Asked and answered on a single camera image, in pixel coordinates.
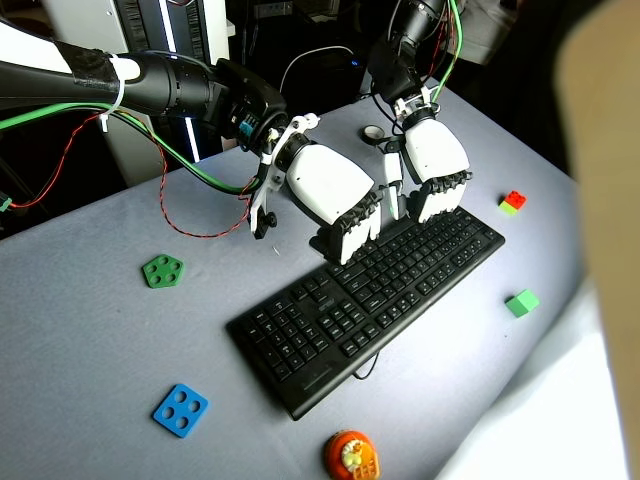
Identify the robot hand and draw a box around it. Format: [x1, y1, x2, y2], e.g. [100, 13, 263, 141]
[284, 143, 384, 267]
[381, 114, 474, 224]

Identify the black box with blue light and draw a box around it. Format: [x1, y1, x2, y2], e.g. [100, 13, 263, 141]
[282, 48, 369, 114]

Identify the black computer keyboard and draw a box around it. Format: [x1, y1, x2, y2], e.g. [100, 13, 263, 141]
[225, 206, 507, 422]

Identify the beige cardboard panel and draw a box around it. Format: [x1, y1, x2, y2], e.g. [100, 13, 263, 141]
[556, 0, 640, 480]

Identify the green cube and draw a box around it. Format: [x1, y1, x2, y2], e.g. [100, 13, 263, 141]
[504, 288, 541, 319]

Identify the green pentagon block with holes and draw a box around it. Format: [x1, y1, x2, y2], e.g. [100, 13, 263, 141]
[141, 253, 186, 290]

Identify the grey table cloth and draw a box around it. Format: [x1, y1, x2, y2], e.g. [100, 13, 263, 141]
[0, 83, 604, 480]

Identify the blue square block with holes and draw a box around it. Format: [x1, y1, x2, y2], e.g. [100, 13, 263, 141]
[151, 382, 211, 440]

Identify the orange toy cake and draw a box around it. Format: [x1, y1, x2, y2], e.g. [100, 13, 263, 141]
[322, 429, 382, 480]

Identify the green cable of arm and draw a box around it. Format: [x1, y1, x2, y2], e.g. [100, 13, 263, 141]
[430, 0, 464, 103]
[0, 101, 264, 197]

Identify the white cable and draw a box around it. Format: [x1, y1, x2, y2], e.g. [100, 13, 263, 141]
[278, 45, 357, 96]

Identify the red and black twisted cable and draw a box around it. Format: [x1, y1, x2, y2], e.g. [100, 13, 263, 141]
[8, 112, 254, 240]

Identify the black keyboard cable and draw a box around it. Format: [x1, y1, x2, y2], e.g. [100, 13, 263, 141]
[351, 349, 382, 382]

